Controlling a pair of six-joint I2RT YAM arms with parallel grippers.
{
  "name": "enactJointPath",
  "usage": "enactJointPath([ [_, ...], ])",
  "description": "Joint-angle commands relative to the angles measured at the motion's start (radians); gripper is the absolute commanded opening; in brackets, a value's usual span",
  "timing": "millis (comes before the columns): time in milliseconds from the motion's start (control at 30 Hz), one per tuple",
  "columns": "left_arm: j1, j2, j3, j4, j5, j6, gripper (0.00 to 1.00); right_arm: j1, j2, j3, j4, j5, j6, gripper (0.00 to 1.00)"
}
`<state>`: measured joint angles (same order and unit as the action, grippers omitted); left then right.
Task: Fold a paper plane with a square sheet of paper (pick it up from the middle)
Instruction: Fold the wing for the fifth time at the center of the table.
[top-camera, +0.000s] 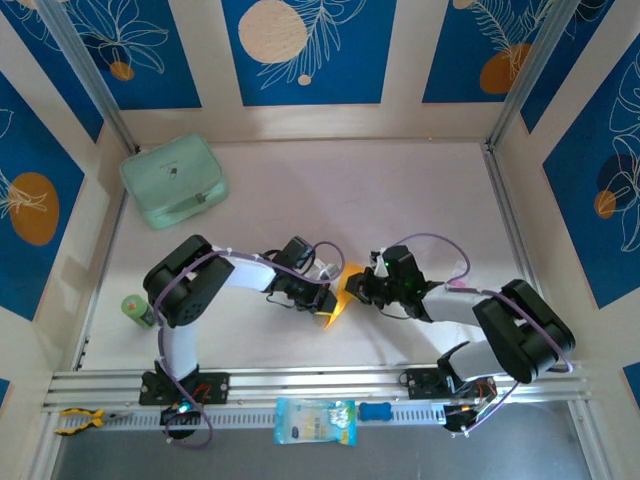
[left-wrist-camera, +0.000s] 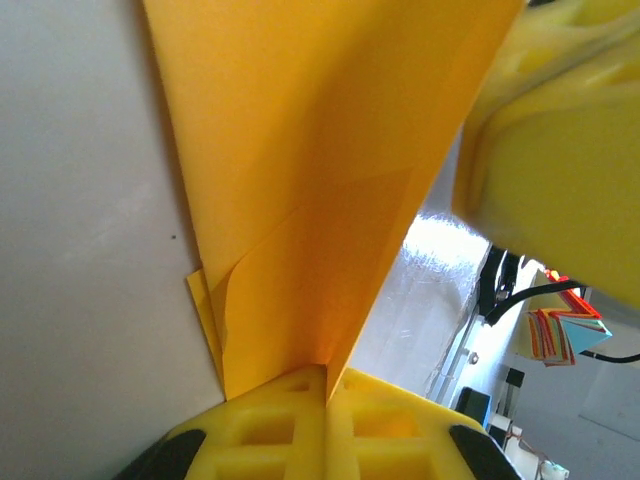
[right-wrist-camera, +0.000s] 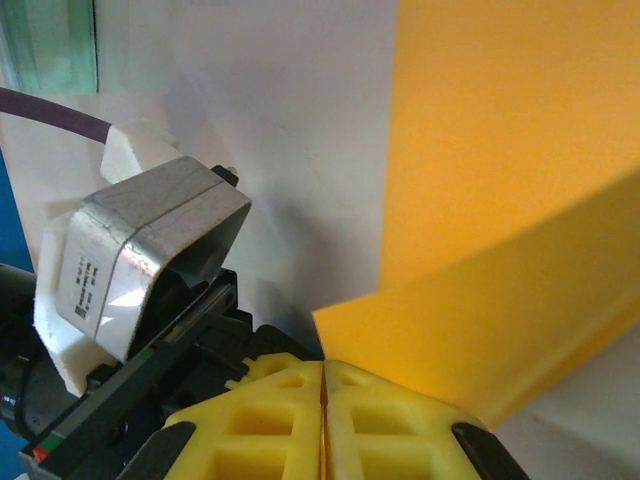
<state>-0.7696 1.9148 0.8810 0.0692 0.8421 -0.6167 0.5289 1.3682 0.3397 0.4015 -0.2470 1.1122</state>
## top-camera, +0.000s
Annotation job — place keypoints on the orange cloth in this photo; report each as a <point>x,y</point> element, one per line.
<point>344,306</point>

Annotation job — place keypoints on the aluminium frame post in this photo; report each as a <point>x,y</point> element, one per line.
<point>536,75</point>
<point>92,75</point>

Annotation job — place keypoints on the aluminium side rail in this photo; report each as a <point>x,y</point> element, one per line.
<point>82,355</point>
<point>512,225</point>

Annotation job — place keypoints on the blue bone shaped block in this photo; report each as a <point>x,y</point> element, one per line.
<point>375,411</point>

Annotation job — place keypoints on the green can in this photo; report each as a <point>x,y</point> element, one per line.
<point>137,310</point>

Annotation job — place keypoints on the mint green zip pouch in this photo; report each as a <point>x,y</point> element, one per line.
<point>170,175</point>

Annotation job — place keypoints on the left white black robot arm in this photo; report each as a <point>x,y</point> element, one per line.
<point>247,275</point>

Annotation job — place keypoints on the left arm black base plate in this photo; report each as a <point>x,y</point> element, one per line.
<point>215,387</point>

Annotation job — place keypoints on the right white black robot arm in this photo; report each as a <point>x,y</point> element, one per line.
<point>450,305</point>

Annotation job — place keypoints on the clear pink plastic box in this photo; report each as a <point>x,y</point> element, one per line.
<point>456,285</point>

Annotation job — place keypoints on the light blue snack packet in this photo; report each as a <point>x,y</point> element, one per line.
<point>315,422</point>

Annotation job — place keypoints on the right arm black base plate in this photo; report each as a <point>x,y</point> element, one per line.
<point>420,384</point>

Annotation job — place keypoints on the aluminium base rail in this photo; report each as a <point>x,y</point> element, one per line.
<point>310,382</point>

